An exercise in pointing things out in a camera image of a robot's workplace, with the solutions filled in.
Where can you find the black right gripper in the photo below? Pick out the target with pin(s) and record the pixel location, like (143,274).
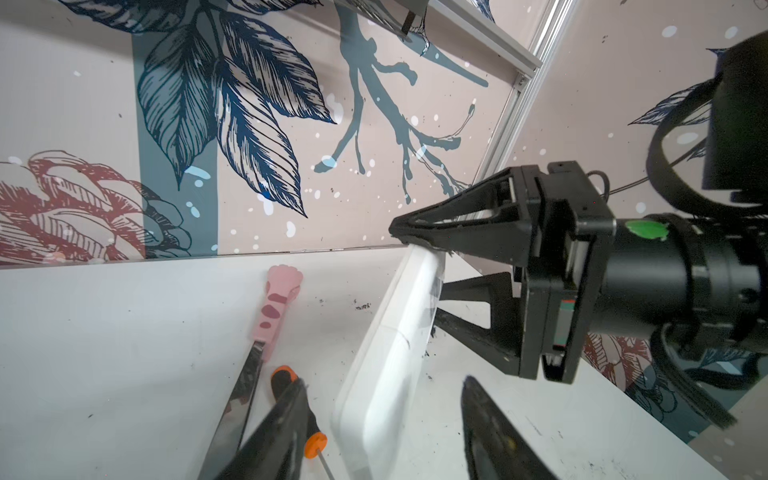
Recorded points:
(564,270)

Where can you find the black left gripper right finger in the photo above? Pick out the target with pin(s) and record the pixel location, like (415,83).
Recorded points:
(494,449)

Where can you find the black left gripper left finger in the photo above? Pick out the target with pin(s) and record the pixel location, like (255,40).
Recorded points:
(274,450)

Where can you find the orange black screwdriver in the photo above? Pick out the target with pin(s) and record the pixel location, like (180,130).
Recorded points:
(315,441)

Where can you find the white remote control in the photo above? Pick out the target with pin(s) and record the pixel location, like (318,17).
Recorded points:
(370,412)

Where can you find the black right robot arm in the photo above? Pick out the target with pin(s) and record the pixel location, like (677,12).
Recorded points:
(692,281)

